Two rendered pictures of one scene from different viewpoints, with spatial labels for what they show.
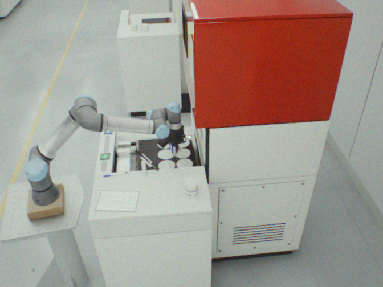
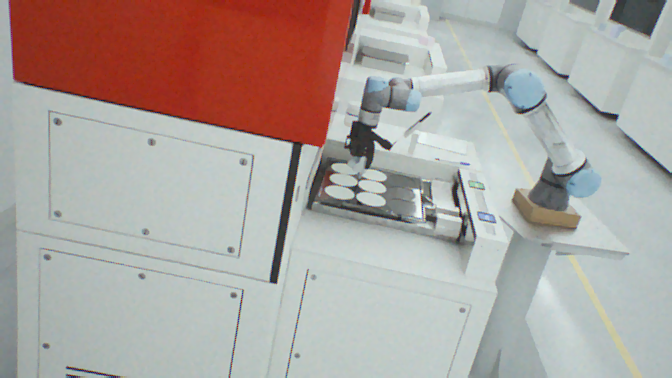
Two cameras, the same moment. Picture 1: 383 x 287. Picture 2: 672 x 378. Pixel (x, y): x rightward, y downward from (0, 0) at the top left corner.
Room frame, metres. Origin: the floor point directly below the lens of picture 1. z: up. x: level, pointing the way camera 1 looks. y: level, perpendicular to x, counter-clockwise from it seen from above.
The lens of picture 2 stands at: (3.79, 0.22, 1.73)
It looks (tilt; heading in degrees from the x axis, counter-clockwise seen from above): 24 degrees down; 185
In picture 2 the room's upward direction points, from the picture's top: 12 degrees clockwise
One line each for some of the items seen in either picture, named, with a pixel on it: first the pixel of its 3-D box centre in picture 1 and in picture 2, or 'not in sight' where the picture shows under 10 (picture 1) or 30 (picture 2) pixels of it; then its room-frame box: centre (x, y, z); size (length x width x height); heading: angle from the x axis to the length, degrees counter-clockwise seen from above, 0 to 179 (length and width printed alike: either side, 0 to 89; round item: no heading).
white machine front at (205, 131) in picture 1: (198, 118); (308, 161); (2.06, -0.05, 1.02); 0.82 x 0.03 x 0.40; 5
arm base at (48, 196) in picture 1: (44, 189); (551, 190); (1.52, 0.83, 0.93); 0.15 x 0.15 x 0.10
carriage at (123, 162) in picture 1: (123, 163); (443, 208); (1.81, 0.42, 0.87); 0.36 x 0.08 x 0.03; 5
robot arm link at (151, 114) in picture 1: (157, 117); (402, 98); (1.79, 0.19, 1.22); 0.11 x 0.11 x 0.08; 14
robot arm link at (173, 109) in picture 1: (173, 112); (375, 94); (1.83, 0.10, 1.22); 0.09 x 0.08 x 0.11; 104
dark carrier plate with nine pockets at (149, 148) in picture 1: (166, 154); (372, 187); (1.85, 0.16, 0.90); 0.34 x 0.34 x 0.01; 5
